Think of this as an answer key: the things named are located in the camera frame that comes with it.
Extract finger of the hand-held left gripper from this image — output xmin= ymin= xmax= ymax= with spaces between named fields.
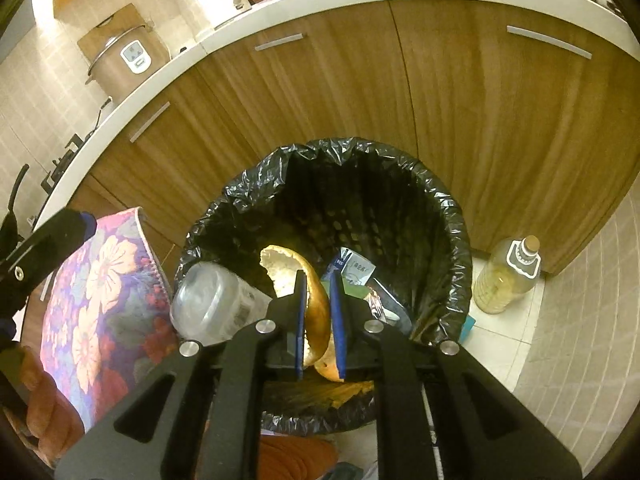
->
xmin=0 ymin=310 xmax=28 ymax=413
xmin=0 ymin=208 xmax=97 ymax=311

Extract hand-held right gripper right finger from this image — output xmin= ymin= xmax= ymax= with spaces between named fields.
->
xmin=330 ymin=274 xmax=583 ymax=480

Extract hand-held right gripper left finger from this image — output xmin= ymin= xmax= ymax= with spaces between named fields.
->
xmin=54 ymin=270 xmax=308 ymax=480

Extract orange peel with pale inside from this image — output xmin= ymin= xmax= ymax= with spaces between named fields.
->
xmin=259 ymin=245 xmax=351 ymax=383

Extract blue and white milk carton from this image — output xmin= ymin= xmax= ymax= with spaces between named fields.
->
xmin=320 ymin=247 xmax=377 ymax=301

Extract clear plastic bottle white label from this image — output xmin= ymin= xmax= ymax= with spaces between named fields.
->
xmin=170 ymin=261 xmax=275 ymax=347

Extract bin with black bag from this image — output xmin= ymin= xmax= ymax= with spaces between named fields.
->
xmin=174 ymin=137 xmax=473 ymax=435

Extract orange cushion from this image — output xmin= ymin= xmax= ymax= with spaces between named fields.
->
xmin=0 ymin=345 xmax=86 ymax=467
xmin=257 ymin=435 xmax=341 ymax=480

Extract crumpled clear plastic wrapper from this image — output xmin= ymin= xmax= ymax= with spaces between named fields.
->
xmin=362 ymin=280 xmax=413 ymax=336

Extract floral tablecloth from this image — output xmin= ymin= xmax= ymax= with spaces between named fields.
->
xmin=39 ymin=207 xmax=183 ymax=433

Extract black gas stove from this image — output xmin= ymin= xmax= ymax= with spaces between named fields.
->
xmin=37 ymin=132 xmax=96 ymax=193

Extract pale oil bottle with cork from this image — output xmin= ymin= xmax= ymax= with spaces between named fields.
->
xmin=472 ymin=235 xmax=543 ymax=315

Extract brown rice cooker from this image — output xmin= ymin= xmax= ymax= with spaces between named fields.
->
xmin=86 ymin=24 xmax=171 ymax=106

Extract wooden cutting board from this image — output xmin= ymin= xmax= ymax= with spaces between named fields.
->
xmin=77 ymin=2 xmax=151 ymax=61

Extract wooden kitchen cabinets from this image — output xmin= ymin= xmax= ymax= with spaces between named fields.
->
xmin=65 ymin=0 xmax=640 ymax=276

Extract black pan handle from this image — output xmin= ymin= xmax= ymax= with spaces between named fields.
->
xmin=7 ymin=164 xmax=30 ymax=216

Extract metal cabinet handle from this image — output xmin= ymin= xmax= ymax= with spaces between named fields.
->
xmin=506 ymin=25 xmax=592 ymax=59
xmin=129 ymin=102 xmax=171 ymax=143
xmin=254 ymin=33 xmax=304 ymax=52

